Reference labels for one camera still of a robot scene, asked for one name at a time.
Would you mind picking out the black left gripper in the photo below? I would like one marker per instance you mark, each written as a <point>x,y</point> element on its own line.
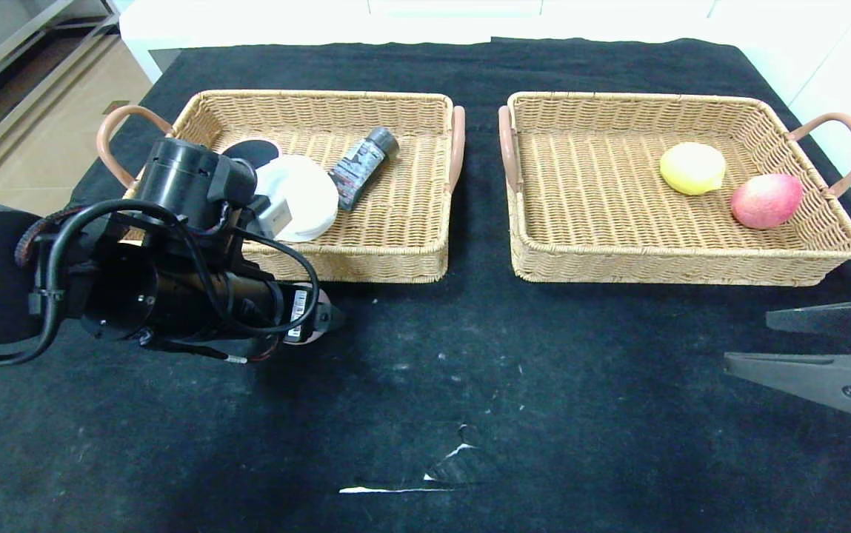
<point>298,314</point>

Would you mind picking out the black tube with printed label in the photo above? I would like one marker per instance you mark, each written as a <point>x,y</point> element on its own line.
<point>362,166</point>

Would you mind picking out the red peach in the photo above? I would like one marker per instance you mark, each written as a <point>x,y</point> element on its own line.
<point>766,201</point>

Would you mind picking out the pink saucepan with dark inside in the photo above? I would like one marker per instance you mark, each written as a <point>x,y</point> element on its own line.
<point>251,152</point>

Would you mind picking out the yellow lemon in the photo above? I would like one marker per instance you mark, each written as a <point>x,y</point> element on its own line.
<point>692,169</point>

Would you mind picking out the large wicker basket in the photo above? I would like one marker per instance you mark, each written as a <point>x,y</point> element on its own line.
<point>395,222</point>

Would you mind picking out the long white paper sliver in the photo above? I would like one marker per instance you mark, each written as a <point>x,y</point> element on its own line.
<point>381,490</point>

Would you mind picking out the small white paper scrap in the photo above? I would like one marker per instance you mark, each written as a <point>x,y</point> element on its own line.
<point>461,448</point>

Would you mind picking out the black tablecloth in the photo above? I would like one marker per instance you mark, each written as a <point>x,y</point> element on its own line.
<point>618,459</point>

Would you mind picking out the grey low shelf unit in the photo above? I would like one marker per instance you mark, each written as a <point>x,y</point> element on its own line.
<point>25,44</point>

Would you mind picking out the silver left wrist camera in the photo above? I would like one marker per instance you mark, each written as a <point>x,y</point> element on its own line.
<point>275,215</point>

